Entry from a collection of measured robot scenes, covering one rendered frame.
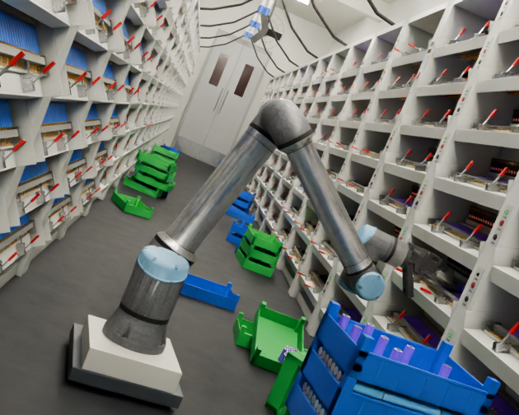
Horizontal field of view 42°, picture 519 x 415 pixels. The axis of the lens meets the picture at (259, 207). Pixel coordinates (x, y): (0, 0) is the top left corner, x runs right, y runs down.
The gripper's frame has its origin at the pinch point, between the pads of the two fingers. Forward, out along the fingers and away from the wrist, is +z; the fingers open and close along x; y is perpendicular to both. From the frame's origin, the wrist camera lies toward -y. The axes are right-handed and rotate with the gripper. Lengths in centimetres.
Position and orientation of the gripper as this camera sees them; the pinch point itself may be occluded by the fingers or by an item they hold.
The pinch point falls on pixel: (451, 286)
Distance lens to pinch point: 234.9
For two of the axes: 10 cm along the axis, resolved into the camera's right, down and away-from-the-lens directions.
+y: 4.4, -8.9, -0.9
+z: 8.9, 4.3, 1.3
